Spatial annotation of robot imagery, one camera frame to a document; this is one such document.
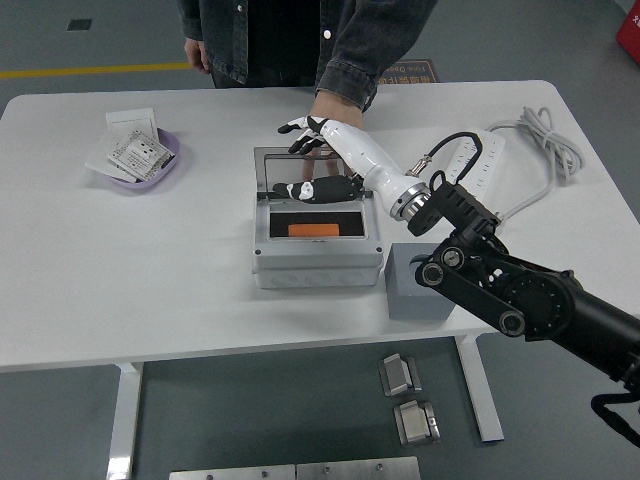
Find grey metal block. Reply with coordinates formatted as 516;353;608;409
393;399;442;446
378;352;424;399

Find white power strip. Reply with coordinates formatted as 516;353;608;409
442;127;506;201

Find brown floor sign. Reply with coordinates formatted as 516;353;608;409
377;58;440;85

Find yellow floor tape line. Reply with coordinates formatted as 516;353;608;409
0;61;194;80

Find white power cord with plug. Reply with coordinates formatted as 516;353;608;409
487;105;586;224

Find person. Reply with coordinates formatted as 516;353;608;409
175;0;439;114

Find grey electrical box clear lid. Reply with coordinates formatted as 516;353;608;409
251;144;385;290

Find grey cube with round hole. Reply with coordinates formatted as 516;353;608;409
385;243;456;322

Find plain white switch plate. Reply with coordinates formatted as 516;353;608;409
105;108;160;139

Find red box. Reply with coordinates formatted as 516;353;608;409
614;7;640;51

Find purple plastic tray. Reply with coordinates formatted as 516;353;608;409
89;127;181;194

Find white packaged wall plate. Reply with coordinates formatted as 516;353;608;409
85;130;141;184

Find orange cylinder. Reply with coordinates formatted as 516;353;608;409
287;223;342;237

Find white socket panel printed wrap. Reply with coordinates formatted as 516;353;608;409
107;129;174;182

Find person's left hand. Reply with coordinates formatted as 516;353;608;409
304;88;365;132

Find person's right hand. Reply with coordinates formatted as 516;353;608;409
183;38;210;72

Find grey metal plate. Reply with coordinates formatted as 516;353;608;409
168;463;297;480
295;455;422;480

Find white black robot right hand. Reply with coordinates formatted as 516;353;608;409
272;114;416;214

